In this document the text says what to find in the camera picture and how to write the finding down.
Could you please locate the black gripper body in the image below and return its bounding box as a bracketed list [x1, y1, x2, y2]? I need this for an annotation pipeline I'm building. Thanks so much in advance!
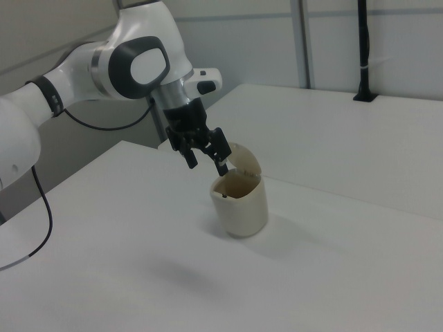
[161, 98, 213, 140]

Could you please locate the cream trash can lid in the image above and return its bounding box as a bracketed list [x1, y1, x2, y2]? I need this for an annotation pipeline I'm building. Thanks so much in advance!
[226, 140, 262, 178]

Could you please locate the small white trash can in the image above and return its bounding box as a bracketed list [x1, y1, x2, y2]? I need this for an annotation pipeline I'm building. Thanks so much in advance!
[210, 140, 269, 239]

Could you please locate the black pole with base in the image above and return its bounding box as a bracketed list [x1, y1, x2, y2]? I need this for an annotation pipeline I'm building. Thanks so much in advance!
[352, 0, 379, 103]

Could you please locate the grey partition post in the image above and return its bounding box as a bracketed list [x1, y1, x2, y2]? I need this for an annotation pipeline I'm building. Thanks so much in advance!
[292, 0, 311, 90]

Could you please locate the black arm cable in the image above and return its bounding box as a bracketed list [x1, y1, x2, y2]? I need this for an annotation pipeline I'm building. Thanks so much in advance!
[0, 98, 156, 272]

